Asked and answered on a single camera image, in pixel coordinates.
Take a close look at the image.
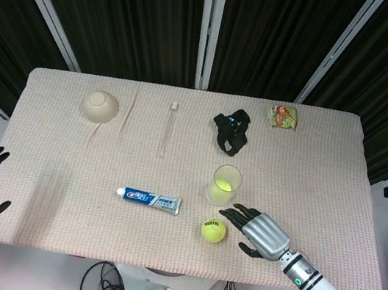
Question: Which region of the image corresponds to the clear plastic cup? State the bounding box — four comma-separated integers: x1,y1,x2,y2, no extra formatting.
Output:
204,162,245,210

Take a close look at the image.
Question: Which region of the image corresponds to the blue white toothpaste tube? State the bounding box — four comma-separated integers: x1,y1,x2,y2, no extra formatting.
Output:
113,185,184,218

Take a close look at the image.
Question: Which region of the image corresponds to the green snack packet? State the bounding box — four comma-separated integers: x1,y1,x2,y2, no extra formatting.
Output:
264,102,301,132

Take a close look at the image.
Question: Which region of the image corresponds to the yellow tennis ball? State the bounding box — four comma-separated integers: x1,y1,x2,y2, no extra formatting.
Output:
199,216,230,246
209,177,236,204

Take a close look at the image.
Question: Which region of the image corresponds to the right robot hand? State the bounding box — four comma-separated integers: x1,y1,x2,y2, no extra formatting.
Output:
212,200,297,264

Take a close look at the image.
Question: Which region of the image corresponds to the black curtain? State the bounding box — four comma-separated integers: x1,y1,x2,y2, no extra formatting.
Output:
0,0,388,188

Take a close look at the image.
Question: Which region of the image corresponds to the beige upturned bowl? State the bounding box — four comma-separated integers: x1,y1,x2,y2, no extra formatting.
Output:
78,87,122,127

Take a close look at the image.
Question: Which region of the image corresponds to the clear glass test tube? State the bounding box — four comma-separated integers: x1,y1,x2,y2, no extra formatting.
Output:
157,99,180,159

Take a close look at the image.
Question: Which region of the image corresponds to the black cable coil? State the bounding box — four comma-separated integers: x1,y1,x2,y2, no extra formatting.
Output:
80,258,136,290

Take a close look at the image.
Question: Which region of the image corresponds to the beige checked tablecloth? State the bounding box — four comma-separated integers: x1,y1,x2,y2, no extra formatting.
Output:
0,53,388,290

